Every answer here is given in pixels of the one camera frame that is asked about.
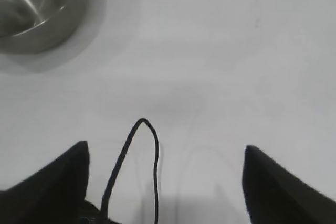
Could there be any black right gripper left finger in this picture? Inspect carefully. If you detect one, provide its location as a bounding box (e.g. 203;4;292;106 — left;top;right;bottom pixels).
0;141;90;224

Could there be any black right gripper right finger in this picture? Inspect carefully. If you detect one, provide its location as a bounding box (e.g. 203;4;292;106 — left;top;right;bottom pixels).
242;145;336;224

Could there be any stainless steel mixing bowl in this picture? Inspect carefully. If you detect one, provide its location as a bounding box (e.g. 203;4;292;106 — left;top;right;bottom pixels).
0;0;106;55

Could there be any thin black looped cable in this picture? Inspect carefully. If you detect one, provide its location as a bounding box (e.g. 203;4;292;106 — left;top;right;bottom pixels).
101;118;160;224

